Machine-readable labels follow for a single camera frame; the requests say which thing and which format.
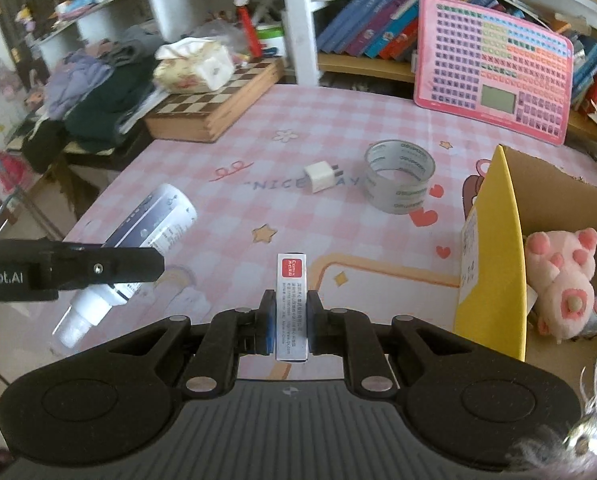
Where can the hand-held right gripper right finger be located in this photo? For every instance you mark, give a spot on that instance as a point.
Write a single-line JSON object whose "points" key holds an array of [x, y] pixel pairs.
{"points": [[316, 327]]}

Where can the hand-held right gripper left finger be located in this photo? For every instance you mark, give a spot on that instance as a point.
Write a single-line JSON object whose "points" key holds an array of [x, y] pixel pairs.
{"points": [[267, 327]]}

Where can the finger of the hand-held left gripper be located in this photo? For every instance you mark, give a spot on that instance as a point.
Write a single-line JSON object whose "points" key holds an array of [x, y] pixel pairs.
{"points": [[123, 266]]}

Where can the small box with red label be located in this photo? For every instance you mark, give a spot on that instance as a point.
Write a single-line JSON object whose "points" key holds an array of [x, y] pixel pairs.
{"points": [[292, 305]]}

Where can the white bottle with dark label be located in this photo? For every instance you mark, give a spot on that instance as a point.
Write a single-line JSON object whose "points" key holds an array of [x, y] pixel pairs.
{"points": [[171, 215]]}

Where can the yellow cardboard box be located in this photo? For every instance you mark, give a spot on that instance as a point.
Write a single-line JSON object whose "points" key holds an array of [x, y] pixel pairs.
{"points": [[493, 260]]}

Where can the white power adapter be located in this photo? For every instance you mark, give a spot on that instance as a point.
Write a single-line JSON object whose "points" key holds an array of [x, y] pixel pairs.
{"points": [[318, 177]]}

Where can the clear tape roll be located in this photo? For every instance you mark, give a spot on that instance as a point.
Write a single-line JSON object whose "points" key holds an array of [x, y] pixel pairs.
{"points": [[398, 201]]}

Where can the pile of dark clothes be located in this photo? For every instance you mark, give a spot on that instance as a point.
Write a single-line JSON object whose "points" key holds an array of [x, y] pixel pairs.
{"points": [[98, 110]]}

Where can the pink checked tablecloth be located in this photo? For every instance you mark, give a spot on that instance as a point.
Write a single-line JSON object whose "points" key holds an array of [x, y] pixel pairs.
{"points": [[288, 160]]}

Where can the wooden chessboard box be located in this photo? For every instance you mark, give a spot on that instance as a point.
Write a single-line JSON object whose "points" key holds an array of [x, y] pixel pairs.
{"points": [[213, 105]]}

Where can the floral tissue pack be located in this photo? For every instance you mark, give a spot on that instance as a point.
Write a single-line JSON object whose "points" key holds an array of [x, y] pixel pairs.
{"points": [[198, 67]]}

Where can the pink pig plush toy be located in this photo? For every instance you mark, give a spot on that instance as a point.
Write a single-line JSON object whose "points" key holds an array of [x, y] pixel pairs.
{"points": [[563, 285]]}

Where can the red toy dispenser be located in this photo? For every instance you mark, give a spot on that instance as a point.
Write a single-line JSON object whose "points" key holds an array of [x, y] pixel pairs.
{"points": [[251, 30]]}

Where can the white and green cup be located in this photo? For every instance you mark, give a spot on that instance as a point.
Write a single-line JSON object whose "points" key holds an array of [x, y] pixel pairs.
{"points": [[271, 40]]}

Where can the silver tassel ornament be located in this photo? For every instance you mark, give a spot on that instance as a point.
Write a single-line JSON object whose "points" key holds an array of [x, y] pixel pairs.
{"points": [[593, 425]]}

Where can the white bookshelf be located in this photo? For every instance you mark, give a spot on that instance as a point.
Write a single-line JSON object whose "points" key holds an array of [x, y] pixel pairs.
{"points": [[298, 20]]}

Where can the row of colourful books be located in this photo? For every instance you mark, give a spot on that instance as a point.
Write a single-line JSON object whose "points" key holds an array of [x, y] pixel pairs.
{"points": [[368, 25]]}

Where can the pink learning board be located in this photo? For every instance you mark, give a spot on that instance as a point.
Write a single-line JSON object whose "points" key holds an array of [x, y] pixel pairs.
{"points": [[493, 60]]}

